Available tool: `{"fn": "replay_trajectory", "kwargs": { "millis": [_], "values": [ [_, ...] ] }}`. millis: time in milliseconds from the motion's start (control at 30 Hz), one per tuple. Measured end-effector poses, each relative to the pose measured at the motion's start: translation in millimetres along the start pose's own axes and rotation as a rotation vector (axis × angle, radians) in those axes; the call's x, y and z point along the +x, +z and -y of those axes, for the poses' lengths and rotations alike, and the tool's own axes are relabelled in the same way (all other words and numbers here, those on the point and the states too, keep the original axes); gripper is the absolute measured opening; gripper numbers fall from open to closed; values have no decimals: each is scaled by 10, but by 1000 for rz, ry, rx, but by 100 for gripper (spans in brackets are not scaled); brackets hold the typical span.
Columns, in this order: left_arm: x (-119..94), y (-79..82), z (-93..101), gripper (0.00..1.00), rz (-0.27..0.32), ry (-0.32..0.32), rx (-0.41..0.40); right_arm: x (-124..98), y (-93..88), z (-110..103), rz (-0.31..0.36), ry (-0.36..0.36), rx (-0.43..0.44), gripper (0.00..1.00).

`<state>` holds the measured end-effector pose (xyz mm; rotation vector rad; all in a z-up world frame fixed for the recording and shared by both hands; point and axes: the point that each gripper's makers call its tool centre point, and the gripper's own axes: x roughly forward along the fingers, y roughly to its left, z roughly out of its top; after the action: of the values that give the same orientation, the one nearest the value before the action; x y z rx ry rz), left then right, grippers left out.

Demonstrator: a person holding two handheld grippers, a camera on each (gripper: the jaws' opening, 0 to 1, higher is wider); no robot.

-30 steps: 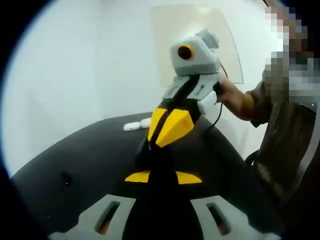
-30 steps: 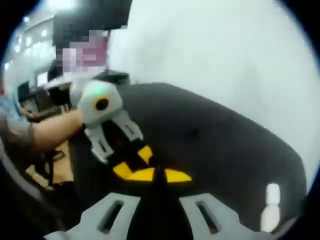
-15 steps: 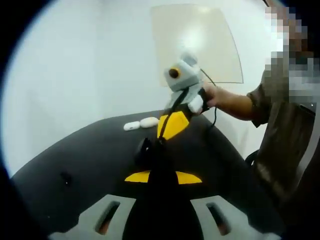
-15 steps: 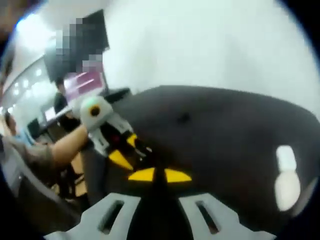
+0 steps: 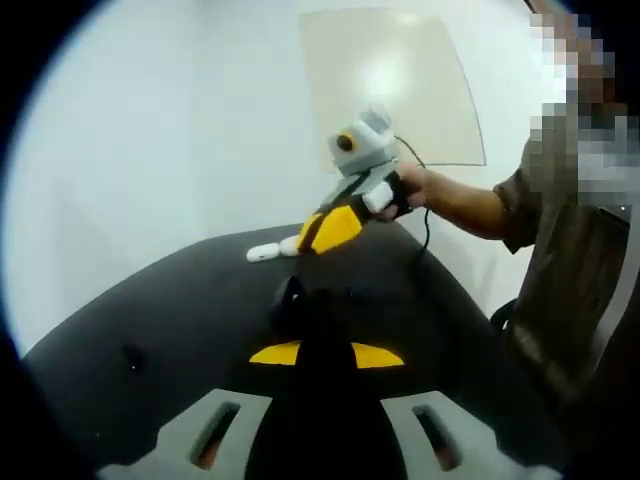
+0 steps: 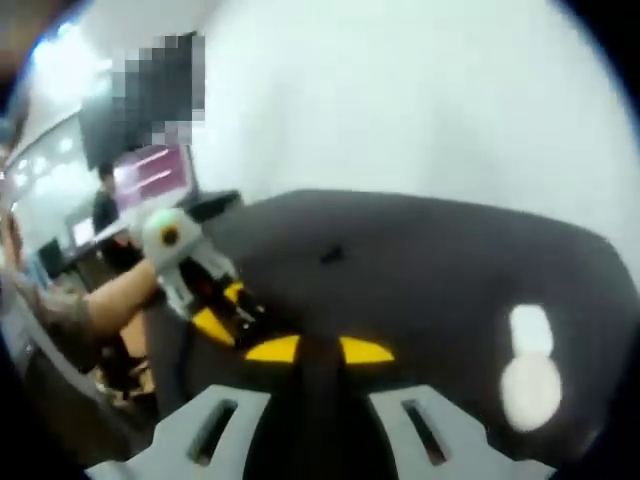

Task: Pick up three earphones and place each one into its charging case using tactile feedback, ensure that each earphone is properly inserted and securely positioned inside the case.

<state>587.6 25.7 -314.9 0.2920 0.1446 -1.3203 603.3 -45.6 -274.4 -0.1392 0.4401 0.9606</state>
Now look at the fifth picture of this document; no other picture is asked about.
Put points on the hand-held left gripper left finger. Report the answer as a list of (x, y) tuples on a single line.
[(175, 440)]

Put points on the black earphone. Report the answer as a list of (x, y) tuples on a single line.
[(134, 357)]

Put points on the black office chair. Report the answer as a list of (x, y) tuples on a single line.
[(500, 312)]

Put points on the black table mat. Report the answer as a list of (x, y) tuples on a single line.
[(150, 300)]

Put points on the person's right hand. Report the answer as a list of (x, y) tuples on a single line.
[(420, 192)]

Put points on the beige wall panel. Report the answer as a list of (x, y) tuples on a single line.
[(400, 75)]

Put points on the white oblong charging case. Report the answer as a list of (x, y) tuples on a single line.
[(262, 252)]

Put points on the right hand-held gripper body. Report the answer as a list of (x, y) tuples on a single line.
[(367, 150)]

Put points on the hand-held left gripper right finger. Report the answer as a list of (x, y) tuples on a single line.
[(475, 440)]

